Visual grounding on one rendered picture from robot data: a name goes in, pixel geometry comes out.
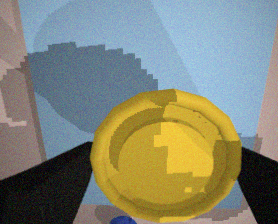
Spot yellow plate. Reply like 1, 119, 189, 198
90, 89, 242, 223

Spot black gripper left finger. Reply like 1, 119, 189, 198
0, 142, 93, 224

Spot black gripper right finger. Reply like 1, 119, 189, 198
237, 147, 278, 224

